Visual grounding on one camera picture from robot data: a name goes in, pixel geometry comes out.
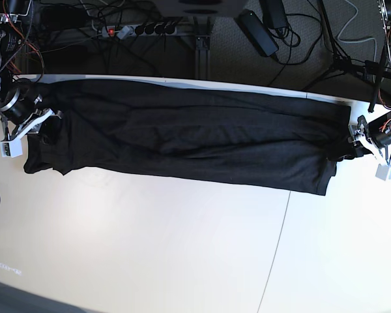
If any black tripod stand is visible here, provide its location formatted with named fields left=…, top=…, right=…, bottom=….
left=303, top=1, right=391, bottom=100

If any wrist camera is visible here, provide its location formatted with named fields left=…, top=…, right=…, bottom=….
left=0, top=139, right=23, bottom=158
left=375, top=164, right=391, bottom=181

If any white power strip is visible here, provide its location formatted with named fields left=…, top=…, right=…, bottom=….
left=97, top=22, right=178, bottom=40

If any black power adapter brick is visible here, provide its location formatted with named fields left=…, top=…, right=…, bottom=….
left=235, top=9, right=279, bottom=57

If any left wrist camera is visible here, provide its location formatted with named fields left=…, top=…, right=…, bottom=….
left=375, top=164, right=391, bottom=181

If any white cable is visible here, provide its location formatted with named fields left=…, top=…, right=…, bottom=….
left=337, top=0, right=385, bottom=63

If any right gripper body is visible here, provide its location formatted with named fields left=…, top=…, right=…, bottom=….
left=0, top=87, right=63, bottom=142

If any aluminium frame post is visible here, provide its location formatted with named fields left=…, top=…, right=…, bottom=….
left=193, top=16, right=214, bottom=80

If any dark grey T-shirt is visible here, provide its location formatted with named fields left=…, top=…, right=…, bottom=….
left=24, top=80, right=351, bottom=196

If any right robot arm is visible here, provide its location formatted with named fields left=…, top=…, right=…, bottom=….
left=0, top=1, right=62, bottom=156

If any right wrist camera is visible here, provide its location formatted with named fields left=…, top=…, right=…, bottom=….
left=0, top=139, right=23, bottom=158

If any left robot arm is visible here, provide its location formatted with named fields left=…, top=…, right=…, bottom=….
left=318, top=1, right=391, bottom=166

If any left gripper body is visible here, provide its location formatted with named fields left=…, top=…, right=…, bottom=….
left=348, top=112, right=391, bottom=163

